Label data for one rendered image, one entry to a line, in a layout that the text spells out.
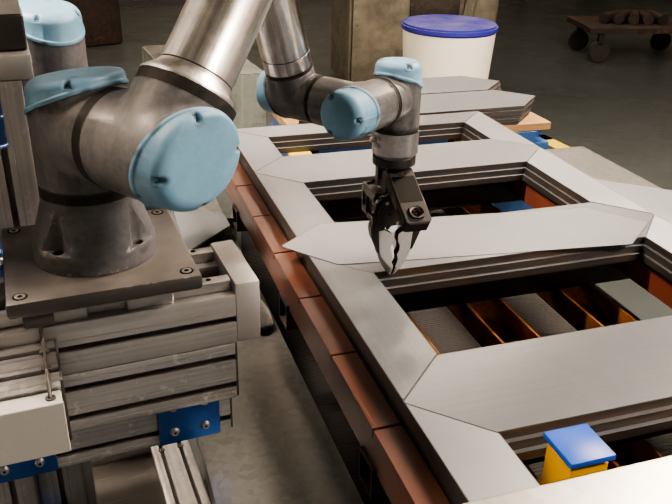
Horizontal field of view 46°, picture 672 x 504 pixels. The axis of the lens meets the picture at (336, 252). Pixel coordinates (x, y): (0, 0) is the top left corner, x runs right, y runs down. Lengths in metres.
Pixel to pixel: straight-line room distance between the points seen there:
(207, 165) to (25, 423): 0.35
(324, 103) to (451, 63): 3.45
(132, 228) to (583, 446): 0.60
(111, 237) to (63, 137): 0.13
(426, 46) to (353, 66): 1.31
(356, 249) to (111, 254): 0.59
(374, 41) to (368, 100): 4.67
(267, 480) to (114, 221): 0.45
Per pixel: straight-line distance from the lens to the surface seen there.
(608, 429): 1.11
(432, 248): 1.46
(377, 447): 1.05
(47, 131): 0.94
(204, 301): 1.03
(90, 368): 1.05
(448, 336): 1.78
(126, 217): 0.98
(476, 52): 4.63
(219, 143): 0.85
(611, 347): 1.23
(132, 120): 0.85
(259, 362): 1.43
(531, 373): 1.14
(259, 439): 1.26
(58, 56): 1.42
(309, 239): 1.47
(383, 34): 5.82
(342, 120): 1.14
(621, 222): 1.68
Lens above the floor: 1.48
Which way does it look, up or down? 26 degrees down
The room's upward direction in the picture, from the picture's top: 1 degrees clockwise
